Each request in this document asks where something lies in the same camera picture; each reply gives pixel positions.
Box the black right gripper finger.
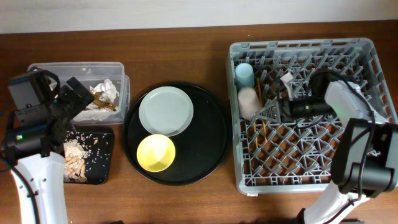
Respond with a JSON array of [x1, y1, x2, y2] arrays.
[[280, 72, 294, 100], [251, 99, 282, 123]]

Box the pink plastic cup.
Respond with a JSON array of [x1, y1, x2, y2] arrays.
[[238, 87, 262, 120]]

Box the white paper napkin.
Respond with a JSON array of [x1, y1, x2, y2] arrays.
[[73, 79, 120, 122]]

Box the brown gold coffee sachet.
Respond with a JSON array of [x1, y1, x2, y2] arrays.
[[90, 91, 116, 111]]

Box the wooden chopstick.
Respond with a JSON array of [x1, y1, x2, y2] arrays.
[[256, 77, 269, 143], [253, 122, 259, 149]]

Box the light blue plastic cup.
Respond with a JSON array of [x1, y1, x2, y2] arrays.
[[235, 63, 254, 90]]

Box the light grey round plate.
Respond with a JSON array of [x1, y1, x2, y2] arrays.
[[139, 86, 194, 137]]

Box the yellow plastic bowl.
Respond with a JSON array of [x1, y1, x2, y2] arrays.
[[136, 134, 176, 172]]

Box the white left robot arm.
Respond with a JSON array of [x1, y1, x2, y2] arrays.
[[1, 71, 94, 223]]

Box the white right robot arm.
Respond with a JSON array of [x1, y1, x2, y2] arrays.
[[279, 70, 397, 223]]

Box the clear plastic waste bin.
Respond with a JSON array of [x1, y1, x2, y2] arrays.
[[28, 62, 130, 126]]

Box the grey plastic dishwasher rack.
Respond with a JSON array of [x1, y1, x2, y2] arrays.
[[226, 38, 397, 196]]

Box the black rectangular food tray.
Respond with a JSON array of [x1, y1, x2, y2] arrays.
[[62, 125, 115, 185]]

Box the rice and nut scraps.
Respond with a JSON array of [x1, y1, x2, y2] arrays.
[[63, 132, 109, 183]]

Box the round black serving tray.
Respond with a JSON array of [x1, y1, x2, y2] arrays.
[[122, 82, 232, 185]]

